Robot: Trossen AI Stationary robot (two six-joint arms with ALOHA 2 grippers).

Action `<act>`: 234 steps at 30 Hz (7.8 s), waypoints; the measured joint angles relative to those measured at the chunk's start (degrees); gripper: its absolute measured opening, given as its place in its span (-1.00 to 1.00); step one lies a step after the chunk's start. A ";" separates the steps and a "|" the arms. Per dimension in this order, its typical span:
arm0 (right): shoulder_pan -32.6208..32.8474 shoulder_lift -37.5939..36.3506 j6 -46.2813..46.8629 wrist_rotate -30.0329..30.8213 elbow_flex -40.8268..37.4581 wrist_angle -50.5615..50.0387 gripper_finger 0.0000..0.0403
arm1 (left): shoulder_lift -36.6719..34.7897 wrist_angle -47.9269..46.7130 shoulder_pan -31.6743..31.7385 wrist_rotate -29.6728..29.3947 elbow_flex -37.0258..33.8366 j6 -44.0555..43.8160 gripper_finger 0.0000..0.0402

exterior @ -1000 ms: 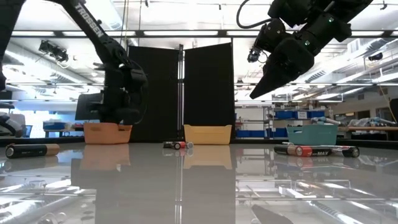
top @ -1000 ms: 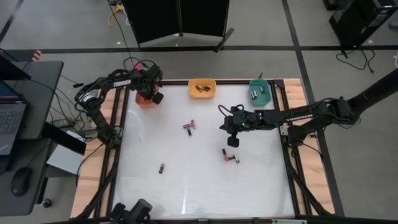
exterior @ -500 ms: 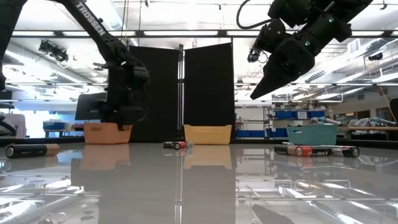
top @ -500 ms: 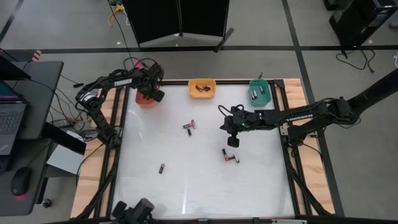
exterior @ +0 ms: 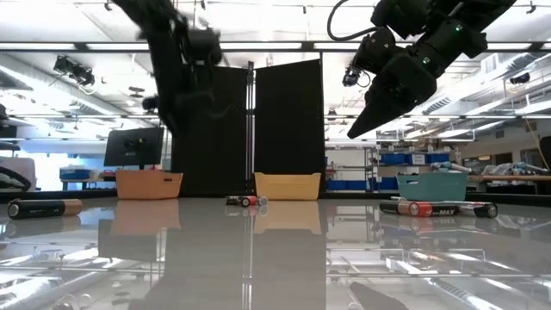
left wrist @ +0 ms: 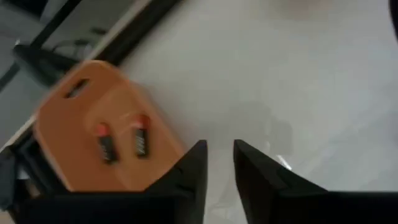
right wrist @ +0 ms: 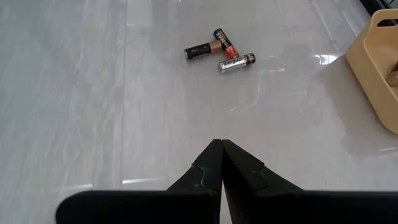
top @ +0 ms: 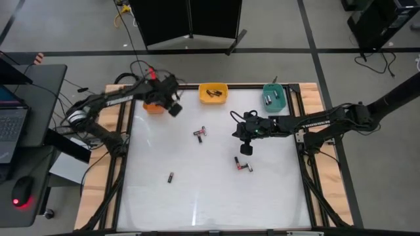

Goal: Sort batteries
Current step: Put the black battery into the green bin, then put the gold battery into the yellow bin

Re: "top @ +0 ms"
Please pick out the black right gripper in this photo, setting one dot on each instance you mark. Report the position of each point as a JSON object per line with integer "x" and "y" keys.
{"x": 247, "y": 129}

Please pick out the black desk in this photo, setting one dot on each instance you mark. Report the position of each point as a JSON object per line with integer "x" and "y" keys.
{"x": 49, "y": 85}

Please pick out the red and black battery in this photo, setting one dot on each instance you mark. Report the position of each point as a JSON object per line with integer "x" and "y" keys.
{"x": 242, "y": 167}
{"x": 197, "y": 132}

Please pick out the black monitor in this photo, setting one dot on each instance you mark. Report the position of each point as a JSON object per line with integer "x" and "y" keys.
{"x": 10, "y": 73}

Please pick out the black equipment cart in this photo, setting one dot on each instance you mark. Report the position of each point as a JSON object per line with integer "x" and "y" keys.
{"x": 377, "y": 23}

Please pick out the yellow plastic bin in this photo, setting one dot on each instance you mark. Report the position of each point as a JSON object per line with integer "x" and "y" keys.
{"x": 213, "y": 98}

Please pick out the black computer mouse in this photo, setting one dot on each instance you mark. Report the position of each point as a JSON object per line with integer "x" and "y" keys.
{"x": 22, "y": 190}

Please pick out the teal plastic bin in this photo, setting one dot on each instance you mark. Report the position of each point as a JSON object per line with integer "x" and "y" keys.
{"x": 275, "y": 105}

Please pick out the dark laptop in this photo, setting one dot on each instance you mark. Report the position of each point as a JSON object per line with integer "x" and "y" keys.
{"x": 11, "y": 131}

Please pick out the black folding screen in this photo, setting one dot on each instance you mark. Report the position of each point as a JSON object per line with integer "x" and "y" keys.
{"x": 164, "y": 19}

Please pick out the orange plastic bin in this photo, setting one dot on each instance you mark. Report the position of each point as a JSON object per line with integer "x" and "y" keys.
{"x": 153, "y": 109}

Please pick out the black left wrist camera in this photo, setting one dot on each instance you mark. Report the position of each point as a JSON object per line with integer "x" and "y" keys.
{"x": 175, "y": 110}

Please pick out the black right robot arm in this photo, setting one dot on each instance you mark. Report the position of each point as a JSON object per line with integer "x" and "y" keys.
{"x": 315, "y": 124}

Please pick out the orange white striped tape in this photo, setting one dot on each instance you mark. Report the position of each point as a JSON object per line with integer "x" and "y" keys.
{"x": 38, "y": 58}

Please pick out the black copper-top battery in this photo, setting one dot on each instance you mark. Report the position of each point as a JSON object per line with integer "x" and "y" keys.
{"x": 217, "y": 92}
{"x": 209, "y": 93}
{"x": 236, "y": 160}
{"x": 170, "y": 177}
{"x": 199, "y": 139}

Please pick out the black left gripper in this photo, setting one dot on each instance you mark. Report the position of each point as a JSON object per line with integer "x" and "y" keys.
{"x": 165, "y": 93}

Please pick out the black aluminium table frame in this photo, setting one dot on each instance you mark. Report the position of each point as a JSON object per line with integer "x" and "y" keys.
{"x": 294, "y": 88}

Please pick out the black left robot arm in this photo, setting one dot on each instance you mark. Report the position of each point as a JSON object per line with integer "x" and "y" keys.
{"x": 108, "y": 100}

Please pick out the white box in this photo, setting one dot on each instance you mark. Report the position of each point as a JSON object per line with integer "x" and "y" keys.
{"x": 70, "y": 172}

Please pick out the black caster wheel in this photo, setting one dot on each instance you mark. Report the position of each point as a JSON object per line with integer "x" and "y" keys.
{"x": 49, "y": 214}

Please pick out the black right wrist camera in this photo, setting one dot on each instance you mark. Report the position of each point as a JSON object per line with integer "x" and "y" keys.
{"x": 246, "y": 149}

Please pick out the black stand pole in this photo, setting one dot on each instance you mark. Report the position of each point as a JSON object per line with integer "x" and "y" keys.
{"x": 400, "y": 91}

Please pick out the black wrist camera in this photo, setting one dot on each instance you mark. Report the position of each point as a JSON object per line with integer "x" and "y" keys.
{"x": 175, "y": 110}
{"x": 246, "y": 149}

